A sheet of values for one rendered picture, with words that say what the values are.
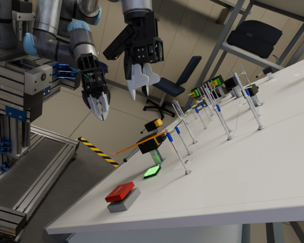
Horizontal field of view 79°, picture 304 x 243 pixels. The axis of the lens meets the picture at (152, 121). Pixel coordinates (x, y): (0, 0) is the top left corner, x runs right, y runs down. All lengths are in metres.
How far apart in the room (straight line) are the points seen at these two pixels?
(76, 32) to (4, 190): 1.16
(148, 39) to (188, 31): 3.09
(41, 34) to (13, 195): 1.06
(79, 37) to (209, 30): 3.05
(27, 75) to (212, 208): 0.77
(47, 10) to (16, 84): 0.30
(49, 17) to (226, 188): 0.77
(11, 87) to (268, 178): 0.88
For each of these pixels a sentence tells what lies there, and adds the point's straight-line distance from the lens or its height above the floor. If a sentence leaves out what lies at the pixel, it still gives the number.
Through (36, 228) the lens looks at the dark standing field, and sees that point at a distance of 1.65.
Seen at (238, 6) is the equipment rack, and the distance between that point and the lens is 1.46.
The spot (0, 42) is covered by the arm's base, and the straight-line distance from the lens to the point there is 0.91.
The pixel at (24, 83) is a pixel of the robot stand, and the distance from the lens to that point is 0.88.
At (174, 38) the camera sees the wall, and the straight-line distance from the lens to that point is 3.55.
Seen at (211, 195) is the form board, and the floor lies 1.27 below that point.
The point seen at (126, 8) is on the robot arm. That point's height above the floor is 1.45.
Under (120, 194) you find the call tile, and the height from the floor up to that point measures 1.14.
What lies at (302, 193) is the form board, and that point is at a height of 1.36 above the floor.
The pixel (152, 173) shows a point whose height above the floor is 1.12.
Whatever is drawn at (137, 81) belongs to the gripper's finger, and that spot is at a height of 1.30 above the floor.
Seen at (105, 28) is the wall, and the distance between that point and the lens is 3.71.
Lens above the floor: 1.46
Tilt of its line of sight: 29 degrees down
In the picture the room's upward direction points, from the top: 23 degrees clockwise
